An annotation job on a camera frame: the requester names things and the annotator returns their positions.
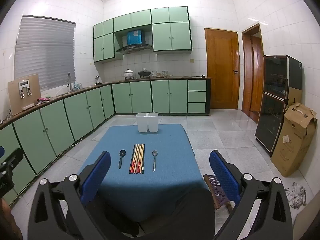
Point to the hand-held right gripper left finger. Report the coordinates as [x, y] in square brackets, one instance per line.
[100, 172]

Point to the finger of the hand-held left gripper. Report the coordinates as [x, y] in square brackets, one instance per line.
[15, 158]

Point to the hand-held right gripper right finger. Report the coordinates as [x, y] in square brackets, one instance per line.
[222, 172]

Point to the black spoon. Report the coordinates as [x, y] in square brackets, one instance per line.
[121, 158]

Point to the row of mixed chopsticks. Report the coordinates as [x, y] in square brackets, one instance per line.
[137, 158]

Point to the metal spoon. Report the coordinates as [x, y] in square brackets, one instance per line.
[154, 160]

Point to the white two-compartment utensil holder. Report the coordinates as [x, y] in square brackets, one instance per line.
[147, 122]

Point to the wooden stool purple woven seat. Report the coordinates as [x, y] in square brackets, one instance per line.
[215, 192]

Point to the white power strip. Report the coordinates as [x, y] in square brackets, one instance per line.
[28, 106]

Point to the blue tablecloth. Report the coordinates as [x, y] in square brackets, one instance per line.
[150, 192]

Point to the green base cabinet run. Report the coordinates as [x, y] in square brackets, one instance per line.
[57, 125]

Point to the person's dark trousers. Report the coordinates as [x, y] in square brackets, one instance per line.
[180, 212]

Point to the wooden board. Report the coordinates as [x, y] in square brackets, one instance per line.
[15, 100]

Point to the red cloth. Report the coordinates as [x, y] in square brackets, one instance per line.
[43, 100]

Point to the white device on board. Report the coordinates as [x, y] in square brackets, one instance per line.
[24, 83]

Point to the cardboard box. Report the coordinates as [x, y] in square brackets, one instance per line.
[292, 142]

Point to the striped cloth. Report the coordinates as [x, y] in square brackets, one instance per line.
[296, 195]

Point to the black glass-front cabinet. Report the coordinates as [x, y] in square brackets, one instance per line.
[275, 100]

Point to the metal kettle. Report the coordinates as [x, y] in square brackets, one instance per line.
[98, 80]

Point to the chrome faucet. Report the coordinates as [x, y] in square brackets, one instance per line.
[69, 81]

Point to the green base cabinets with drawers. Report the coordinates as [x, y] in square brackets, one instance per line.
[160, 96]

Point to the wooden doorway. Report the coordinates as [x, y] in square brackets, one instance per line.
[252, 75]

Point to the white pot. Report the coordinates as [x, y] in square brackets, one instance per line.
[128, 74]

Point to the wooden door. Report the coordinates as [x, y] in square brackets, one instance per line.
[221, 67]

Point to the black wok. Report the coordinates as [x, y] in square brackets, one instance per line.
[144, 73]

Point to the grey window blind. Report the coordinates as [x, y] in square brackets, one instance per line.
[45, 52]

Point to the glass jar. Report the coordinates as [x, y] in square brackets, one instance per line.
[164, 74]
[154, 74]

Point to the black range hood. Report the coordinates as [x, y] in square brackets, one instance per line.
[133, 48]

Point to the blue hood chimney cover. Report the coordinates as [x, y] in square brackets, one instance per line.
[135, 37]

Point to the green wall cabinet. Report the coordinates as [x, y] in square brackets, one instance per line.
[103, 43]
[132, 20]
[171, 32]

